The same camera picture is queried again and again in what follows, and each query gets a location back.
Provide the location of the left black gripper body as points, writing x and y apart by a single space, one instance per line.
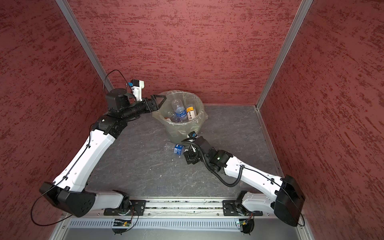
143 106

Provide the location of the right aluminium corner post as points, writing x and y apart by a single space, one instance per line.
290 37

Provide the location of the yellow label clear bottle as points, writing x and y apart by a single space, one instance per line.
191 112

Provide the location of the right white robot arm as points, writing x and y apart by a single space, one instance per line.
230 171

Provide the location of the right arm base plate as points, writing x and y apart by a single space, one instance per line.
231 208

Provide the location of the white slotted cable duct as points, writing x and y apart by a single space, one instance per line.
167 224

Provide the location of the left aluminium corner post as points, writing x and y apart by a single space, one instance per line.
81 36

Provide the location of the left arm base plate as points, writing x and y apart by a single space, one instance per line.
136 208

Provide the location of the clear plastic bin liner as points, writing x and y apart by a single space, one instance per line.
187 126

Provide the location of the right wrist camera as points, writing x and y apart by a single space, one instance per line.
193 135

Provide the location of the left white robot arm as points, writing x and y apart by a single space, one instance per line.
67 192

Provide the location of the aluminium corner post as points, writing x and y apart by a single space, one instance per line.
81 36
290 37

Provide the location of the small blue label bottle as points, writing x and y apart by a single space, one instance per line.
172 117

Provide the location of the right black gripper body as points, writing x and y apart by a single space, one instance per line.
195 157

